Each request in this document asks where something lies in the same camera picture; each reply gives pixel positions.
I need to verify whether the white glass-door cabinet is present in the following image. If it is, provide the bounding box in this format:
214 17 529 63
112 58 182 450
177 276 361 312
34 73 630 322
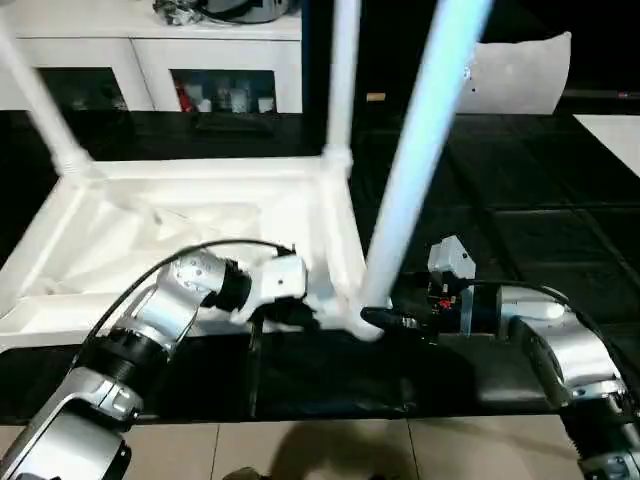
0 0 304 114

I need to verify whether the grey printed cushion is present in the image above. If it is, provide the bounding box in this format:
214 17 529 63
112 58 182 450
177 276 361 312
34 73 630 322
457 31 572 115

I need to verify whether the white plastic table leg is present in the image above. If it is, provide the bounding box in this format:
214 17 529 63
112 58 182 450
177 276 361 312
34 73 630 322
0 19 96 176
322 0 361 174
357 0 496 314

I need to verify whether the white flat panel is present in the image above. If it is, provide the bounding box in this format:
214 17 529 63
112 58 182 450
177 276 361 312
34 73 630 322
572 113 640 179

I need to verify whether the grey round bag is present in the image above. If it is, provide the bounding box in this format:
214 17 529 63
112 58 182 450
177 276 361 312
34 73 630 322
202 0 301 24

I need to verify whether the white plastic table top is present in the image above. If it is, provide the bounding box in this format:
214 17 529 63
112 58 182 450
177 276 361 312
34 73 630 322
0 144 394 351

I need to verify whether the black floor mat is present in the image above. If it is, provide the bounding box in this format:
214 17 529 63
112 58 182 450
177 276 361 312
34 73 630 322
0 109 640 419

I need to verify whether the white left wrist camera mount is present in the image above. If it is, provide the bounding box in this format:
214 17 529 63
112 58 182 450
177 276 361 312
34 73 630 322
232 257 309 324

